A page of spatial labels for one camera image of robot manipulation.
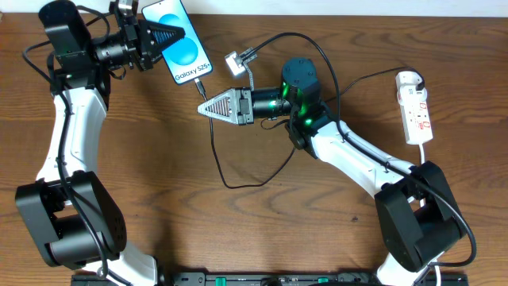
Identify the white USB charger plug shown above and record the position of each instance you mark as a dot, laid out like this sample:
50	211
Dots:
407	79

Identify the blue Galaxy smartphone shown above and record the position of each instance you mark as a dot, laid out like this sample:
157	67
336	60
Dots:
186	59

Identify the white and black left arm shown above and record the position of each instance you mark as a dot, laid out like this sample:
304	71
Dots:
71	217

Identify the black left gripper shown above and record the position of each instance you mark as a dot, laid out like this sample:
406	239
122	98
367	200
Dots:
138	38

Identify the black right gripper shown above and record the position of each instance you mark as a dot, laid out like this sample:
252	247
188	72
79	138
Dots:
246	118

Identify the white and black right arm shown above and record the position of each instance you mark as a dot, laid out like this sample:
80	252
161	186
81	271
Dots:
418	215

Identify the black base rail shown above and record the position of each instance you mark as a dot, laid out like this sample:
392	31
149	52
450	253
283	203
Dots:
342	278

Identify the white power strip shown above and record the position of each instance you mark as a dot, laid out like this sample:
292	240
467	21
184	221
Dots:
415	115

